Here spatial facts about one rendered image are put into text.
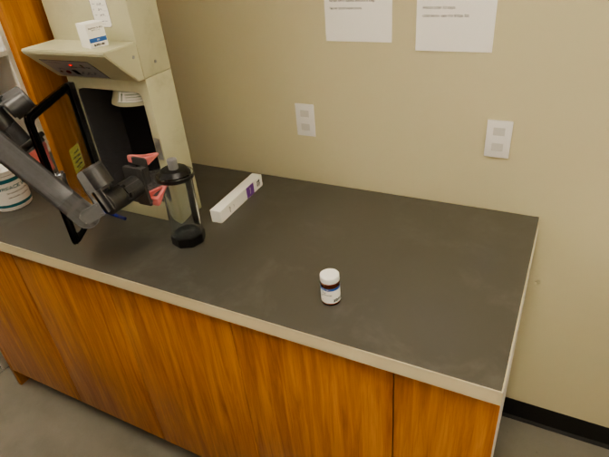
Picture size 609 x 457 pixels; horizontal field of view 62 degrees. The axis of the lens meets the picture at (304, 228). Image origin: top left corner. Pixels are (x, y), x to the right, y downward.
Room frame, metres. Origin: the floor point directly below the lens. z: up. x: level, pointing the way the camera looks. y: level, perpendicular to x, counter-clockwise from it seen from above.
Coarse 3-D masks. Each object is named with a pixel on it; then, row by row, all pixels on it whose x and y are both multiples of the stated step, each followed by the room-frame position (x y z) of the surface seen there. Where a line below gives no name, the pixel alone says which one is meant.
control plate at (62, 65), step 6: (42, 60) 1.48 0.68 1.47; (48, 60) 1.46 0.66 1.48; (54, 60) 1.45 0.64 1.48; (54, 66) 1.49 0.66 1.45; (60, 66) 1.48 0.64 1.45; (66, 66) 1.46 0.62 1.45; (72, 66) 1.45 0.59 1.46; (78, 66) 1.43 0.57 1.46; (84, 66) 1.42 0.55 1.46; (90, 66) 1.41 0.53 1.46; (60, 72) 1.52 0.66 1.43; (72, 72) 1.49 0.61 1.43; (84, 72) 1.46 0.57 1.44; (90, 72) 1.44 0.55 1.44; (96, 72) 1.43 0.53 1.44
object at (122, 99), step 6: (114, 96) 1.53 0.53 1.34; (120, 96) 1.51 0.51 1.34; (126, 96) 1.50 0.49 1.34; (132, 96) 1.50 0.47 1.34; (138, 96) 1.50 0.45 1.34; (114, 102) 1.52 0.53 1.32; (120, 102) 1.50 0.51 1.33; (126, 102) 1.49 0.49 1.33; (132, 102) 1.49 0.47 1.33; (138, 102) 1.49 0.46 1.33
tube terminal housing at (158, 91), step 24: (48, 0) 1.56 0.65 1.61; (72, 0) 1.51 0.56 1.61; (120, 0) 1.43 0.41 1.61; (144, 0) 1.48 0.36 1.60; (72, 24) 1.53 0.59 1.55; (120, 24) 1.44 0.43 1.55; (144, 24) 1.46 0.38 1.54; (144, 48) 1.44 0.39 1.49; (144, 72) 1.42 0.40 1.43; (168, 72) 1.50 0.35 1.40; (144, 96) 1.43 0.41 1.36; (168, 96) 1.48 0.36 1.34; (168, 120) 1.46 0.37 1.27; (168, 144) 1.44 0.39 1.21; (192, 168) 1.51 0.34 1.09
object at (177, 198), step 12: (168, 180) 1.27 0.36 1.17; (192, 180) 1.32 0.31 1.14; (168, 192) 1.28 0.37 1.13; (180, 192) 1.27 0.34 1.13; (192, 192) 1.30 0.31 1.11; (168, 204) 1.28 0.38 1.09; (180, 204) 1.27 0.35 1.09; (192, 204) 1.29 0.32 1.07; (168, 216) 1.29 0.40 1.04; (180, 216) 1.27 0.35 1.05; (192, 216) 1.28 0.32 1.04; (180, 228) 1.27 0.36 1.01; (192, 228) 1.28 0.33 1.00
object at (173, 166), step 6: (168, 162) 1.31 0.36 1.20; (174, 162) 1.31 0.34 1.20; (162, 168) 1.33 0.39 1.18; (168, 168) 1.32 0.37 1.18; (174, 168) 1.31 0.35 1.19; (180, 168) 1.32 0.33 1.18; (186, 168) 1.31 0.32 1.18; (162, 174) 1.29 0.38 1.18; (168, 174) 1.28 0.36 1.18; (174, 174) 1.28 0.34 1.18; (180, 174) 1.29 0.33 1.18; (186, 174) 1.29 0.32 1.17
